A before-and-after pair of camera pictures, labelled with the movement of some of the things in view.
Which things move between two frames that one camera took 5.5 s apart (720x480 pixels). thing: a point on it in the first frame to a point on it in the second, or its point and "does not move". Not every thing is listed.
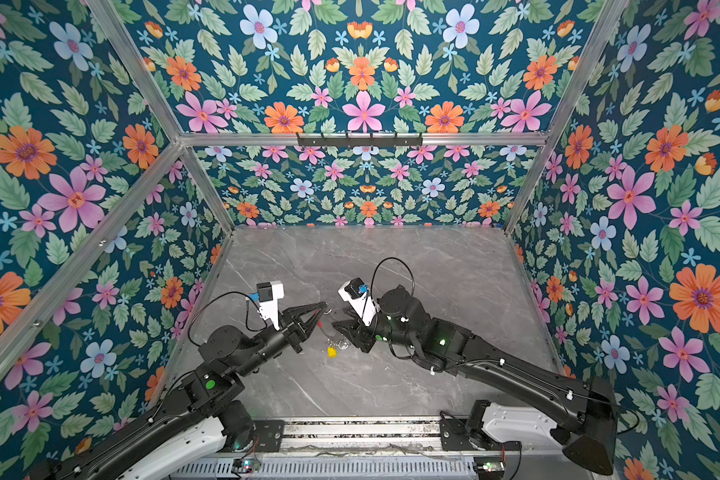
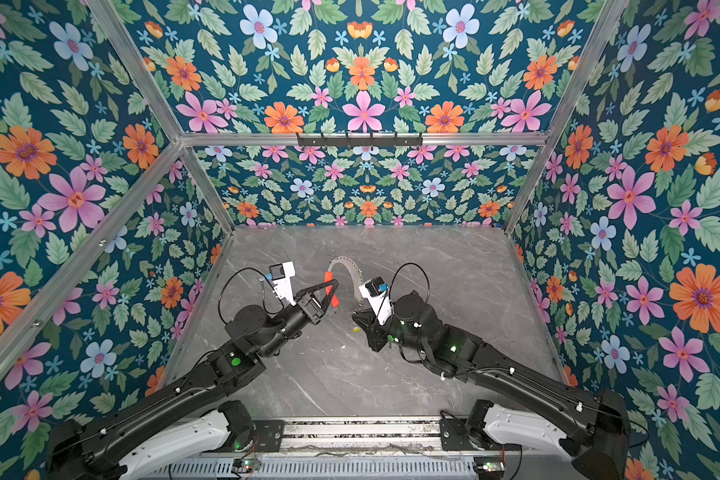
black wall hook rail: x=360 y=142 does not move
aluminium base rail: x=349 y=449 does not move
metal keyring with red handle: x=321 y=324 to x=357 y=278
